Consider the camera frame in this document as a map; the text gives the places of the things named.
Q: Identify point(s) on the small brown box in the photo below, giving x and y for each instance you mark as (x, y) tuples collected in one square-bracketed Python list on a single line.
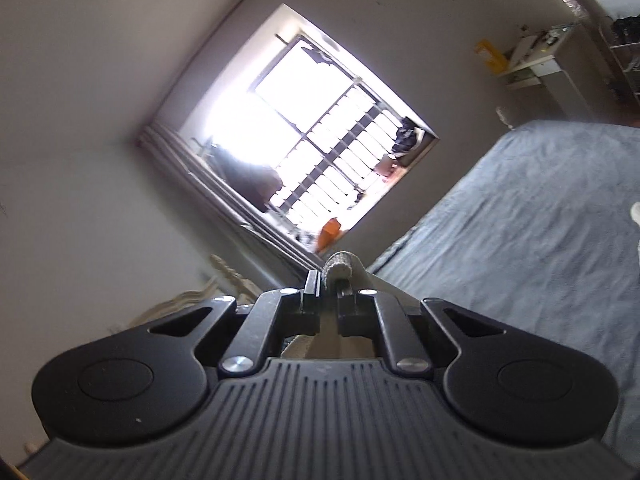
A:
[(386, 166)]

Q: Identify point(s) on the dark hanging garment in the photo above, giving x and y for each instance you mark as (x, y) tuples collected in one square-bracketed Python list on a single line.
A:
[(247, 180)]

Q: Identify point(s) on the grey bed blanket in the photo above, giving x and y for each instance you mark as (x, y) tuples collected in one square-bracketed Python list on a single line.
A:
[(525, 240)]

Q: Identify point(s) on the black and white clothes pile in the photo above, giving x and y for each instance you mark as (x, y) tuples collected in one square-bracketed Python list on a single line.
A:
[(407, 137)]

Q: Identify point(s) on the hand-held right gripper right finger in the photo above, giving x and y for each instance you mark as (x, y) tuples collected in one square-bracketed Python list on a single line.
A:
[(350, 316)]

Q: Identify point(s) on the orange object on windowsill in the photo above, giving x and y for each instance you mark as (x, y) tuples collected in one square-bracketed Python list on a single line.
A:
[(330, 235)]

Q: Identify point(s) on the barred window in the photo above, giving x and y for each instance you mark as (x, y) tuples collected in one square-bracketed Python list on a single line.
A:
[(310, 110)]

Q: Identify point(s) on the white bear-print sweatshirt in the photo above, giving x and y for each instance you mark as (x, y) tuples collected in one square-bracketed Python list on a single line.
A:
[(340, 265)]

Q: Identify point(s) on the metal storage rack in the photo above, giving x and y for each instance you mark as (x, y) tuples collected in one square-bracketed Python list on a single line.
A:
[(625, 40)]

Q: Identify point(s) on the striped grey curtain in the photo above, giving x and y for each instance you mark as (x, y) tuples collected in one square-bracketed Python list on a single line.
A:
[(200, 165)]

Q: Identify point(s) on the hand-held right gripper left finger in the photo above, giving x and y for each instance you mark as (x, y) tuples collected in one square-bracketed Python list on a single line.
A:
[(310, 305)]

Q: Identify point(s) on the cream folded garment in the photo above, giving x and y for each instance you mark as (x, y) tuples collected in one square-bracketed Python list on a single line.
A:
[(635, 212)]

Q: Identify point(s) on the cream carved headboard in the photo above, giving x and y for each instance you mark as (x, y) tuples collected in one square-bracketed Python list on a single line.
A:
[(225, 275)]

